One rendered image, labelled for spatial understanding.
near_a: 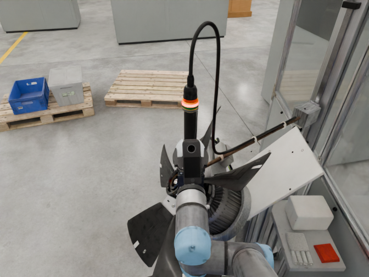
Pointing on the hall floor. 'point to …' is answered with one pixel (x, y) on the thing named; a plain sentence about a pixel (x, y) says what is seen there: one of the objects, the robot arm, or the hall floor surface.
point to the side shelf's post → (282, 269)
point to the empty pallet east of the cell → (147, 88)
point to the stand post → (258, 226)
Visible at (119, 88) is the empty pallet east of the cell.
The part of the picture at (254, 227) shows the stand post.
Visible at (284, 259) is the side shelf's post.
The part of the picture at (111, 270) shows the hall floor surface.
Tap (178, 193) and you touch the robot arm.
